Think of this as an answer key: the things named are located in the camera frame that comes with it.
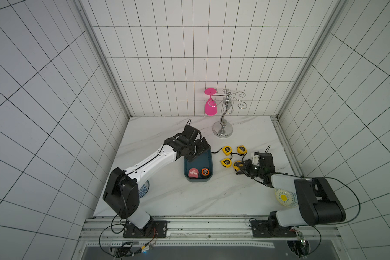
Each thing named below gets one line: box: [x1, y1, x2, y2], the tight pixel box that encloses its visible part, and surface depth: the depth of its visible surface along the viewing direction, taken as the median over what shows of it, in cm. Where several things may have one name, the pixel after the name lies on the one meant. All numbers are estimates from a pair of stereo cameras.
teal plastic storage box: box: [183, 147, 214, 183], surface depth 92 cm
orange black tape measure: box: [200, 166, 211, 178], surface depth 89 cm
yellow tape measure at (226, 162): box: [221, 157, 232, 168], surface depth 95 cm
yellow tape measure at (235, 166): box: [232, 160, 244, 171], surface depth 93 cm
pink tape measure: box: [188, 167, 199, 179], surface depth 91 cm
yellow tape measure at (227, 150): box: [222, 145, 233, 156], surface depth 101 cm
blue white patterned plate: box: [138, 179, 150, 199], surface depth 85 cm
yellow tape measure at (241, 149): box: [236, 145, 248, 155], surface depth 102 cm
